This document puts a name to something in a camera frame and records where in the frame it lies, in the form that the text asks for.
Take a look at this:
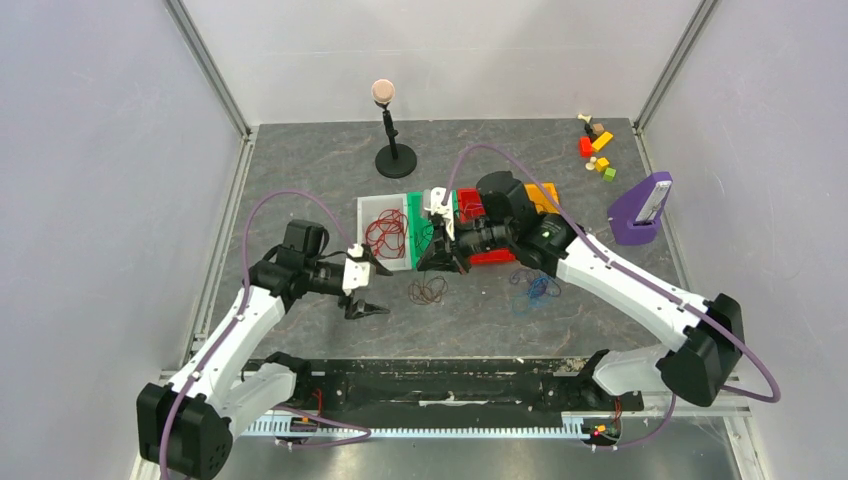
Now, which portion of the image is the yellow wooden cube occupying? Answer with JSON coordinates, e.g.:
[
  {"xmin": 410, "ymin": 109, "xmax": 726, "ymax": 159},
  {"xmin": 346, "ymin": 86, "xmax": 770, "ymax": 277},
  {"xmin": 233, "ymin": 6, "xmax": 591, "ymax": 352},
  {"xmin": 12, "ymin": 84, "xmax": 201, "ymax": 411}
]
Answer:
[{"xmin": 594, "ymin": 157, "xmax": 610, "ymax": 173}]

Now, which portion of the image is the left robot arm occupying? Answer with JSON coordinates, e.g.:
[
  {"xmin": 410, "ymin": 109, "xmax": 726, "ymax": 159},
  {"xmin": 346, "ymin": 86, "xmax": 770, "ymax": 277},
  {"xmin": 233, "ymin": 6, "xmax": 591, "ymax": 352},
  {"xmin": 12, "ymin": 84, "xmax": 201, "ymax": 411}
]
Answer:
[{"xmin": 136, "ymin": 220, "xmax": 391, "ymax": 479}]

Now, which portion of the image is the red wire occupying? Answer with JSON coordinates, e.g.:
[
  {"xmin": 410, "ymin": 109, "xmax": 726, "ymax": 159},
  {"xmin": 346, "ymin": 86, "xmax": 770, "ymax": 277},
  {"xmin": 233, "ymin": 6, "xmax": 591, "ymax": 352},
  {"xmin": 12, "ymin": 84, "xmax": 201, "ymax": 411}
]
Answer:
[
  {"xmin": 370, "ymin": 211, "xmax": 409, "ymax": 256},
  {"xmin": 365, "ymin": 208, "xmax": 409, "ymax": 260}
]

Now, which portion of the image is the white cable duct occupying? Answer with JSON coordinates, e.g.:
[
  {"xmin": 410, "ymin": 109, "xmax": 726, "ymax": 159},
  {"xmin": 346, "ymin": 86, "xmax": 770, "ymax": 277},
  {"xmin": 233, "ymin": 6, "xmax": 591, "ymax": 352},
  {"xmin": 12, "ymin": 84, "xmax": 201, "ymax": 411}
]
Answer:
[{"xmin": 242, "ymin": 413, "xmax": 592, "ymax": 441}]

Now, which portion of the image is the white transparent plastic bin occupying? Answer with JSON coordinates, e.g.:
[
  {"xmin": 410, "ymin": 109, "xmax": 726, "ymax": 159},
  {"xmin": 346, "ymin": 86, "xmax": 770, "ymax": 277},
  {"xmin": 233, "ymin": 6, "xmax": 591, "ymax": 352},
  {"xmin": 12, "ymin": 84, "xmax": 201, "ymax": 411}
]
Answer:
[{"xmin": 357, "ymin": 194, "xmax": 412, "ymax": 271}]

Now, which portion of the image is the black microphone stand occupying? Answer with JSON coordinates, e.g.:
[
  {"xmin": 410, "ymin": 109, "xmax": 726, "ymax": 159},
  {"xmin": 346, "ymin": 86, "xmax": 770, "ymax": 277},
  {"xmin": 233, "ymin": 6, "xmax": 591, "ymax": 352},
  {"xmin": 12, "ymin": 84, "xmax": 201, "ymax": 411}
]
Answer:
[{"xmin": 371, "ymin": 79, "xmax": 417, "ymax": 179}]

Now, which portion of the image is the orange plastic bin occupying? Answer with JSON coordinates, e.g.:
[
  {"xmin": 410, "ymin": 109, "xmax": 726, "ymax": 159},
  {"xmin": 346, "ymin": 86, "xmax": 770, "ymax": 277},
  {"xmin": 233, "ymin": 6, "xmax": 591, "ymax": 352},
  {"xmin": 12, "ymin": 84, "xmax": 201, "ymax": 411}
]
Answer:
[{"xmin": 524, "ymin": 182, "xmax": 559, "ymax": 214}]

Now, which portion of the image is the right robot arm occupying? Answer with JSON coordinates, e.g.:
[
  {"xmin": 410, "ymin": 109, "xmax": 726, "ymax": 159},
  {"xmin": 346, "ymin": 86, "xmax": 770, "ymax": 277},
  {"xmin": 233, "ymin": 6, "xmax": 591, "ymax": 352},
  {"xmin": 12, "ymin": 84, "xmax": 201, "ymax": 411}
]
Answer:
[{"xmin": 416, "ymin": 171, "xmax": 744, "ymax": 408}]

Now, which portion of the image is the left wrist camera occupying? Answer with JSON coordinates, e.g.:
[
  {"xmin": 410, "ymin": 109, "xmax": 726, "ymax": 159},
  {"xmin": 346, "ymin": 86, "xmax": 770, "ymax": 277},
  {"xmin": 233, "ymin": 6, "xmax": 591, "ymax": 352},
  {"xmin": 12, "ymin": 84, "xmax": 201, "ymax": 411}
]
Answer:
[{"xmin": 342, "ymin": 244, "xmax": 371, "ymax": 295}]

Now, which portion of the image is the red wooden block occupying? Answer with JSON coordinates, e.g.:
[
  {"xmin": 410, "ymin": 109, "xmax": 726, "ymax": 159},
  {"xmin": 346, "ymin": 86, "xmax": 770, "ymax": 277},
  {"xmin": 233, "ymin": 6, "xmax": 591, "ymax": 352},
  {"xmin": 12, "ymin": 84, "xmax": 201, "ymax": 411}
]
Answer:
[{"xmin": 578, "ymin": 136, "xmax": 594, "ymax": 158}]

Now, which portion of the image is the purple metronome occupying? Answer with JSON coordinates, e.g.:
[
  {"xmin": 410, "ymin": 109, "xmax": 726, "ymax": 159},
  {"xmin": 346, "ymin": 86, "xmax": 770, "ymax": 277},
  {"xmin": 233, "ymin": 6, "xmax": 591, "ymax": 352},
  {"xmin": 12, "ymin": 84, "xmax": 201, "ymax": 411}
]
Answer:
[{"xmin": 607, "ymin": 171, "xmax": 673, "ymax": 246}]

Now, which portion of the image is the yellow wooden bar block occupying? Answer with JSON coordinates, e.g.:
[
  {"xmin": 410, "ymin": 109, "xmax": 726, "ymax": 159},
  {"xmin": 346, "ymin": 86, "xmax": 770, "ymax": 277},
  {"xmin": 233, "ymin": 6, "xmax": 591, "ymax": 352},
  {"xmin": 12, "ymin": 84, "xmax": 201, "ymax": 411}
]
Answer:
[{"xmin": 591, "ymin": 131, "xmax": 614, "ymax": 152}]

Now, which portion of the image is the green plastic bin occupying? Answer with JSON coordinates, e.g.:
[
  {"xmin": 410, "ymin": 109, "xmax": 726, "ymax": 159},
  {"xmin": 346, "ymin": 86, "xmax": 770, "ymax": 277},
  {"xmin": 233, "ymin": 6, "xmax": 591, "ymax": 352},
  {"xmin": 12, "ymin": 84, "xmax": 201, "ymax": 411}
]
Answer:
[{"xmin": 407, "ymin": 191, "xmax": 433, "ymax": 270}]

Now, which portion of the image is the red plastic bin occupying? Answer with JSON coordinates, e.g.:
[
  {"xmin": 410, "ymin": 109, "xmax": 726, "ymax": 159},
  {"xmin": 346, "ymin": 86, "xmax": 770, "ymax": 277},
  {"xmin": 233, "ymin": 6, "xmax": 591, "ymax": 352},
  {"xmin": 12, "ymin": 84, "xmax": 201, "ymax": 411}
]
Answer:
[{"xmin": 456, "ymin": 188, "xmax": 515, "ymax": 266}]

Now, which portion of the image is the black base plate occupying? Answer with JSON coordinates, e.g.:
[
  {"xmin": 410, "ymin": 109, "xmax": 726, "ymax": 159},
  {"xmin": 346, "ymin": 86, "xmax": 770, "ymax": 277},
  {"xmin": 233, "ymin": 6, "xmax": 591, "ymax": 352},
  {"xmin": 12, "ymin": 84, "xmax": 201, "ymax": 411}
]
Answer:
[{"xmin": 286, "ymin": 357, "xmax": 644, "ymax": 429}]

